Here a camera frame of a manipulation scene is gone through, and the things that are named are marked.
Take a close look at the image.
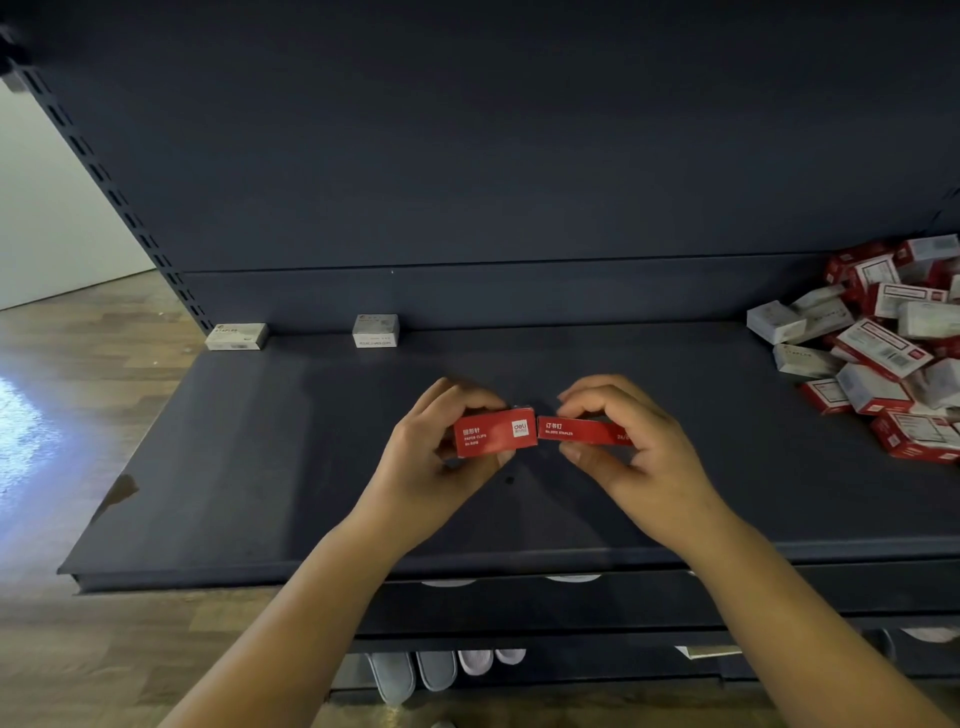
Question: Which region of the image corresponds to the dark metal shelf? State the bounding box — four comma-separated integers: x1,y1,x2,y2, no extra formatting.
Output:
0,0,960,707

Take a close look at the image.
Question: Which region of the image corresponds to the person's left hand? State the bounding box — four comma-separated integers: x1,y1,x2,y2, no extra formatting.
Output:
360,375,512,552

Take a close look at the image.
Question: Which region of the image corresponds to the grey slipper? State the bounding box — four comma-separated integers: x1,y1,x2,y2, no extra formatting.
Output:
367,651,419,708
415,648,458,693

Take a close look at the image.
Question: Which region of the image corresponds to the person's right hand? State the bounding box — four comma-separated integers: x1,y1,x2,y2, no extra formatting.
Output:
555,373,725,552

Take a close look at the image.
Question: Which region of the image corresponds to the person's left forearm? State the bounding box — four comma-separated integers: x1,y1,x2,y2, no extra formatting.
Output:
157,510,434,728

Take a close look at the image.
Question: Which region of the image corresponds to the pile of red white boxes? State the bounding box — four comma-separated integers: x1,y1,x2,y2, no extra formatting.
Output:
745,232,960,464

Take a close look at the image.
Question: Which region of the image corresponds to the small red white box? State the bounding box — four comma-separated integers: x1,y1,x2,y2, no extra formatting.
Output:
453,406,539,459
537,414,635,449

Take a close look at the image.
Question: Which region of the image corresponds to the person's right forearm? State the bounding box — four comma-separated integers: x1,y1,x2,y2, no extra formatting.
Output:
678,502,960,728

